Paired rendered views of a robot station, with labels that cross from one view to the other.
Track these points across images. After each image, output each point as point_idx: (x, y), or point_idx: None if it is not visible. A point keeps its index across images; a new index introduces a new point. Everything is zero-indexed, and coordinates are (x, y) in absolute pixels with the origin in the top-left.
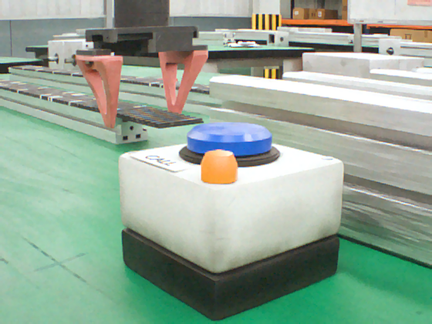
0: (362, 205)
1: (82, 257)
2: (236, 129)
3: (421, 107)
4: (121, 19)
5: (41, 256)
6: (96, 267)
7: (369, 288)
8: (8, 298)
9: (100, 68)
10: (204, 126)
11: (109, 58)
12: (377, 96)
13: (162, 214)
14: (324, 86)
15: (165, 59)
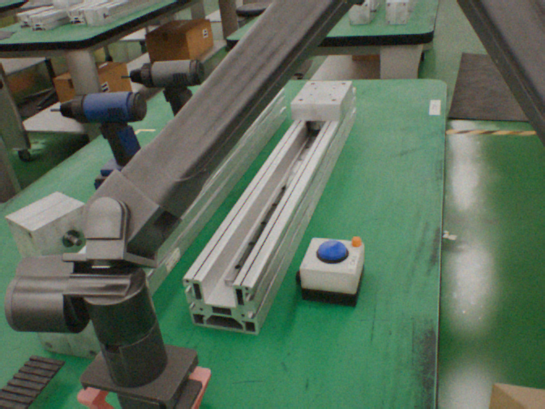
0: (285, 260)
1: (362, 318)
2: (334, 243)
3: (287, 216)
4: (165, 358)
5: (375, 327)
6: (364, 310)
7: None
8: (403, 311)
9: (207, 384)
10: (336, 251)
11: (206, 368)
12: (273, 227)
13: (360, 267)
14: (255, 246)
15: (103, 397)
